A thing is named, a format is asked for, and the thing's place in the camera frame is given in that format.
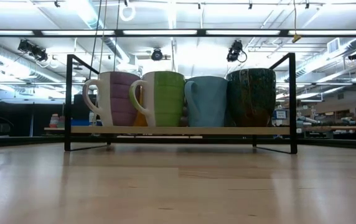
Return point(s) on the green white mug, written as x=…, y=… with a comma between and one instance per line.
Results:
x=170, y=99

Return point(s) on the light blue mug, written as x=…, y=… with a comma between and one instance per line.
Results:
x=207, y=101

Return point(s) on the orange mug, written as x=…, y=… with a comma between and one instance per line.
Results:
x=140, y=120

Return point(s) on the dark speckled teal brown mug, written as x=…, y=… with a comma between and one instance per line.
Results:
x=251, y=96

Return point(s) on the yellow hanging connector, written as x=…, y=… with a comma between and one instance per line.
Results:
x=296, y=38

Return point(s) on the wooden background table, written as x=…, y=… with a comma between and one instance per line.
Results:
x=330, y=127

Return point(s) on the black ceiling spotlight cluster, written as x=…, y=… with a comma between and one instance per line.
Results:
x=31, y=51

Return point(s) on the black ceiling speaker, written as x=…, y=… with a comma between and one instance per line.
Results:
x=355, y=56

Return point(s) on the wooden shelf with black frame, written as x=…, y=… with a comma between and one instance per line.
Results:
x=196, y=130

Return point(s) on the round black ceiling camera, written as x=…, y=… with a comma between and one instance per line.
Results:
x=157, y=54

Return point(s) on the black overhead frame bar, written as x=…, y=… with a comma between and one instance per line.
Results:
x=119, y=32

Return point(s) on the black metal table frame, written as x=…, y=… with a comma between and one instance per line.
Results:
x=25, y=141

